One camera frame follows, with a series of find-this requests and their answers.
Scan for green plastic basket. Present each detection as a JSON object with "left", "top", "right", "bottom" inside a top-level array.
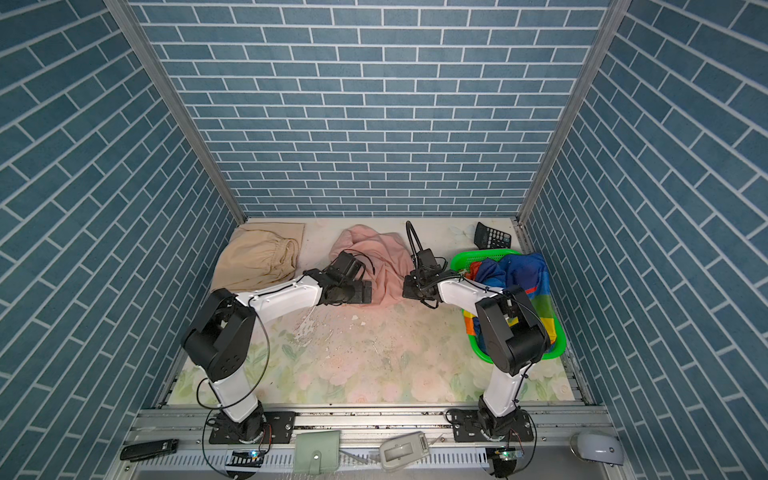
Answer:
[{"left": 449, "top": 248, "right": 568, "bottom": 365}]

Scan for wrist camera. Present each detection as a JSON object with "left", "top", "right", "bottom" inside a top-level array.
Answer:
[
  {"left": 415, "top": 249, "right": 442, "bottom": 277},
  {"left": 329, "top": 251, "right": 365, "bottom": 282}
]

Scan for black calculator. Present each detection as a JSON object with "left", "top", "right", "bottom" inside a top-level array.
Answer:
[{"left": 473, "top": 222, "right": 511, "bottom": 250}]

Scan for right circuit board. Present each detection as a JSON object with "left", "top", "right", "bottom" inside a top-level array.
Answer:
[{"left": 485, "top": 447, "right": 525, "bottom": 479}]

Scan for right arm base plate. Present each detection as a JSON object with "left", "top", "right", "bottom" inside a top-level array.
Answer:
[{"left": 444, "top": 408, "right": 535, "bottom": 443}]

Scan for white computer mouse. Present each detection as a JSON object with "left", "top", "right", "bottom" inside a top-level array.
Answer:
[{"left": 569, "top": 431, "right": 625, "bottom": 466}]

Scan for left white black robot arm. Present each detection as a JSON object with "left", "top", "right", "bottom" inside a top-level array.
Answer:
[{"left": 181, "top": 269, "right": 373, "bottom": 444}]

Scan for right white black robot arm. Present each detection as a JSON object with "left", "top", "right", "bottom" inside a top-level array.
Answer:
[{"left": 403, "top": 271, "right": 551, "bottom": 440}]

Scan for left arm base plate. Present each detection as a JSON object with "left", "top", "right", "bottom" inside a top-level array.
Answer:
[{"left": 206, "top": 410, "right": 296, "bottom": 445}]

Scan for beige drawstring shorts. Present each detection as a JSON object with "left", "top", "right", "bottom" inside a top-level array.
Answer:
[{"left": 211, "top": 222, "right": 305, "bottom": 293}]

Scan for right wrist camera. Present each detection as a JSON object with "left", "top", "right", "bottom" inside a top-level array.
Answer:
[{"left": 415, "top": 249, "right": 442, "bottom": 277}]

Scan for black remote control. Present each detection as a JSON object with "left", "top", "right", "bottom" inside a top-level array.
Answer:
[{"left": 119, "top": 439, "right": 179, "bottom": 462}]

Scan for colourful patterned shorts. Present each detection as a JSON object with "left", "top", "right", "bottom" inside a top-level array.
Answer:
[{"left": 463, "top": 251, "right": 559, "bottom": 358}]

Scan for circuit board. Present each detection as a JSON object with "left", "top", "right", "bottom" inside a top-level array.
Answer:
[
  {"left": 225, "top": 450, "right": 264, "bottom": 480},
  {"left": 485, "top": 447, "right": 525, "bottom": 479}
]

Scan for light green wallet pouch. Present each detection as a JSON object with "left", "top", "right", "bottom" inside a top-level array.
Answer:
[{"left": 293, "top": 430, "right": 341, "bottom": 475}]

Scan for pink shorts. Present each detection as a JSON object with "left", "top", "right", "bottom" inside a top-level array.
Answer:
[{"left": 329, "top": 224, "right": 413, "bottom": 307}]

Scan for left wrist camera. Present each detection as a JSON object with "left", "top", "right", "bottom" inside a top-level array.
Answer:
[{"left": 329, "top": 251, "right": 365, "bottom": 282}]

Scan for left circuit board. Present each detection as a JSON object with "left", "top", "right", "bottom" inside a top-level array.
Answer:
[{"left": 225, "top": 450, "right": 264, "bottom": 480}]

